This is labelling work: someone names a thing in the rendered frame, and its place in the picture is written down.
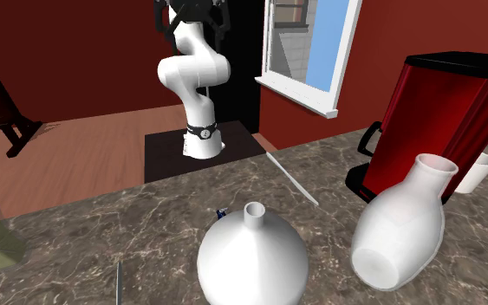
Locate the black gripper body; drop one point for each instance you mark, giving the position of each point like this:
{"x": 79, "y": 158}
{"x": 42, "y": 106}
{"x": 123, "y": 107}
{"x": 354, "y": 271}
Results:
{"x": 196, "y": 3}

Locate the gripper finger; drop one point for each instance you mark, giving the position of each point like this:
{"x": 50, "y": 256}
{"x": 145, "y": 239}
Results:
{"x": 162, "y": 21}
{"x": 222, "y": 21}

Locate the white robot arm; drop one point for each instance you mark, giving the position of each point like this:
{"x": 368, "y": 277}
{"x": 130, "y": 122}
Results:
{"x": 197, "y": 76}

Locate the white framed window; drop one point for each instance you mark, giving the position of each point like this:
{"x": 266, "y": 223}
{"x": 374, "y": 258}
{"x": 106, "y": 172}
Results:
{"x": 328, "y": 50}

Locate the dark robot stand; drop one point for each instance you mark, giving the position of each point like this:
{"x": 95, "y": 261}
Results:
{"x": 163, "y": 160}

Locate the white thin stick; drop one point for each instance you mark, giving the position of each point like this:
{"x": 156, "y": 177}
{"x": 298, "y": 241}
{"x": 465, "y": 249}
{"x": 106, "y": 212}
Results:
{"x": 292, "y": 179}

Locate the black wooden rack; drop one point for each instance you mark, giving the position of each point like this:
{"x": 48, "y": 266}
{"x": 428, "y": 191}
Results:
{"x": 2, "y": 114}

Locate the small blue object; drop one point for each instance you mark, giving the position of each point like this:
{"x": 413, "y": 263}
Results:
{"x": 220, "y": 213}

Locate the red coffee maker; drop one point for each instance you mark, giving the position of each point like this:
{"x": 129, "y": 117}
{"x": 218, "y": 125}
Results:
{"x": 438, "y": 110}

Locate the white round narrow-neck vase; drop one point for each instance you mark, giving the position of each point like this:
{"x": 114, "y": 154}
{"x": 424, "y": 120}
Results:
{"x": 252, "y": 257}

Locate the grey thin utensil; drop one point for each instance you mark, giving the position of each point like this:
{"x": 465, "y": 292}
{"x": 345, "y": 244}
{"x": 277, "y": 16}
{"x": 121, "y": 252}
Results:
{"x": 119, "y": 283}

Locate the white wide-mouth vase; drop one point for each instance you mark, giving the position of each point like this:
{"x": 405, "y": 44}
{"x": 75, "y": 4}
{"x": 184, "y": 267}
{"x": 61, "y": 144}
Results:
{"x": 400, "y": 228}

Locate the white cup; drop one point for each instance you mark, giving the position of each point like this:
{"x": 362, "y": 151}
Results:
{"x": 478, "y": 173}

